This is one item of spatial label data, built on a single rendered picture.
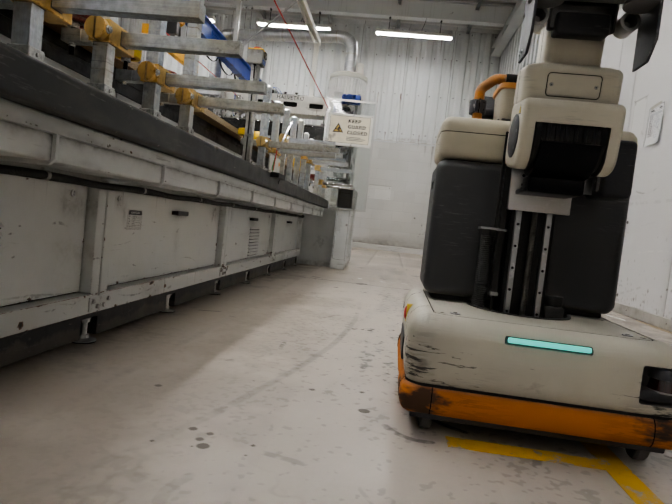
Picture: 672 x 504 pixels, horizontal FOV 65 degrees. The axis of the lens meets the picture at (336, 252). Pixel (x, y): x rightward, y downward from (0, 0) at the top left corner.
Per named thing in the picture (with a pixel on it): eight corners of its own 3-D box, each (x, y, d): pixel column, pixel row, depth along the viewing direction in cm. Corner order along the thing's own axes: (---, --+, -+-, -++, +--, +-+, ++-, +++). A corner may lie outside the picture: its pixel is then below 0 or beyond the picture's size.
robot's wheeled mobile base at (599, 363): (395, 352, 187) (403, 283, 186) (579, 377, 180) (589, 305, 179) (395, 419, 120) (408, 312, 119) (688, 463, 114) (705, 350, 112)
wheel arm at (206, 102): (284, 117, 173) (285, 104, 172) (282, 115, 169) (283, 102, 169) (158, 106, 177) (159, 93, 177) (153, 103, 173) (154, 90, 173)
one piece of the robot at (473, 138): (413, 320, 178) (442, 72, 174) (579, 341, 173) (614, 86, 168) (417, 340, 145) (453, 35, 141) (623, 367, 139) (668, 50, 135)
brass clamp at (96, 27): (136, 58, 129) (137, 37, 129) (106, 38, 115) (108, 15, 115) (112, 56, 129) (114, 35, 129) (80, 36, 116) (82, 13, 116)
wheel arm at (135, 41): (242, 62, 123) (244, 44, 123) (238, 58, 119) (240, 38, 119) (68, 48, 127) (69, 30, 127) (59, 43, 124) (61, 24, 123)
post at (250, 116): (252, 164, 246) (262, 67, 244) (249, 163, 241) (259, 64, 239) (242, 163, 246) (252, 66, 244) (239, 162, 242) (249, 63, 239)
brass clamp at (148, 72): (176, 93, 154) (177, 76, 154) (155, 80, 140) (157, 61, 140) (156, 91, 154) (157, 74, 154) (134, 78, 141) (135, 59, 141)
